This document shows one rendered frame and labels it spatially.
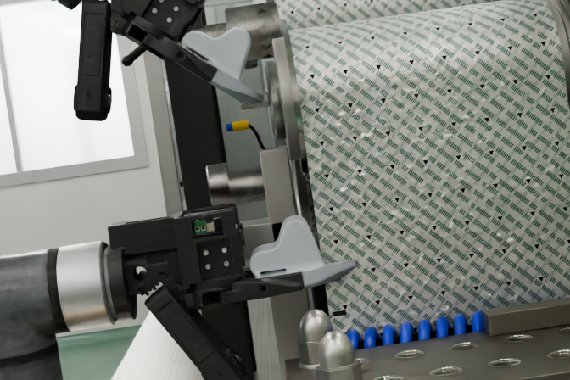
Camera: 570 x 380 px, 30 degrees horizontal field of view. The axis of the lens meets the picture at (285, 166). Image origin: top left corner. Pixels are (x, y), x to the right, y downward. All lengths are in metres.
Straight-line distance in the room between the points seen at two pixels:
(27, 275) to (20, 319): 0.04
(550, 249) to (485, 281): 0.06
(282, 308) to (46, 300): 0.24
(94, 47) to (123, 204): 5.58
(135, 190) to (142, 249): 5.63
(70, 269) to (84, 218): 5.69
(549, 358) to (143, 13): 0.47
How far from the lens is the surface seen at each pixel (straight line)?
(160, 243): 0.93
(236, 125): 1.05
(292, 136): 0.95
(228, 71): 0.99
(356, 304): 0.95
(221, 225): 0.92
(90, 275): 0.92
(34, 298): 0.93
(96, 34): 1.01
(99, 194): 6.59
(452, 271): 0.96
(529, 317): 0.92
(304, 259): 0.92
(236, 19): 1.22
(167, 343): 1.73
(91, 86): 1.01
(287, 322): 1.03
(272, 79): 0.97
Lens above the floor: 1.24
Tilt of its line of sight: 3 degrees down
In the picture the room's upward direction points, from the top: 8 degrees counter-clockwise
